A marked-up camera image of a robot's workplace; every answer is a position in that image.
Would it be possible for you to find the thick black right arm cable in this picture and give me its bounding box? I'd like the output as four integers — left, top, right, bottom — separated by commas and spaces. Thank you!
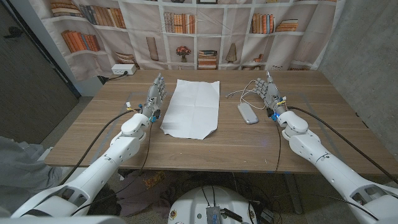
286, 106, 398, 185

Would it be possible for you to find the person in grey clothes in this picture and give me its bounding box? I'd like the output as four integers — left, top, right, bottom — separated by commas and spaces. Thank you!
0, 136, 63, 215

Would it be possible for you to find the printed bookshelf backdrop cloth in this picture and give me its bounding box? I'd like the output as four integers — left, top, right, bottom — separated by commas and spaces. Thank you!
29, 0, 346, 82

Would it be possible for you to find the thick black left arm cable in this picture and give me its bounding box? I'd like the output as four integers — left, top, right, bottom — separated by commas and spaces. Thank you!
58, 108, 139, 187

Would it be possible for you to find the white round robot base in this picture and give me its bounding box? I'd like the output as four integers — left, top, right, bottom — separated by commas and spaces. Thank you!
167, 185, 258, 224

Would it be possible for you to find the black power strip cord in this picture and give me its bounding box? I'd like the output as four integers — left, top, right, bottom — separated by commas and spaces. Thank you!
98, 70, 129, 85

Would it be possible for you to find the white power strip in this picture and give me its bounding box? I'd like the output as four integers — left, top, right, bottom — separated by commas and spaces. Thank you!
111, 63, 137, 76

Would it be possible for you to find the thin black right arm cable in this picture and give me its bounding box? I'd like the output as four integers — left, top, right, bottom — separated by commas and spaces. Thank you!
273, 119, 282, 174

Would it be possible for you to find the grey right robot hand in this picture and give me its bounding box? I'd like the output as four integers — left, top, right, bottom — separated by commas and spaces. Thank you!
253, 70, 289, 116

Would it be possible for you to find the grey metal table leg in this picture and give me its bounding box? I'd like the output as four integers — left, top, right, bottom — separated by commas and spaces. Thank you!
284, 173, 304, 215

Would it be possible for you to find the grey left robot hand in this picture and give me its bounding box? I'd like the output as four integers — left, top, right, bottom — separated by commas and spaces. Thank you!
141, 73, 168, 119

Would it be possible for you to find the black bag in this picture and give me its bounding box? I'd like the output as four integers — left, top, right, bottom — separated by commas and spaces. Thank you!
83, 185, 122, 217

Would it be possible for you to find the thin white cable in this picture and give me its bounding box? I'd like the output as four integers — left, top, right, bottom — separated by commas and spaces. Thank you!
226, 80, 268, 110

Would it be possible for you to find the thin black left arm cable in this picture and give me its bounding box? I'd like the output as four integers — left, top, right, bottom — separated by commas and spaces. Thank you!
70, 121, 154, 217

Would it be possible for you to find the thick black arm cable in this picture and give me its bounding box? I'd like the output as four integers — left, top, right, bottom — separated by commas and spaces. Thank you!
286, 106, 398, 185
58, 108, 139, 187

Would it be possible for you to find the white paper sheet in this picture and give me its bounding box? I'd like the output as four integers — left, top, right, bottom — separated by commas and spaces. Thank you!
160, 78, 221, 141

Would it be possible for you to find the purple cloth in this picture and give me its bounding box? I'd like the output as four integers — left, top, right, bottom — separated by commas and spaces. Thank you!
116, 170, 175, 218

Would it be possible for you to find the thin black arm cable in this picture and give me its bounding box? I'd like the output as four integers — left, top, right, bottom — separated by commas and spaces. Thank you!
70, 121, 154, 217
273, 119, 282, 174

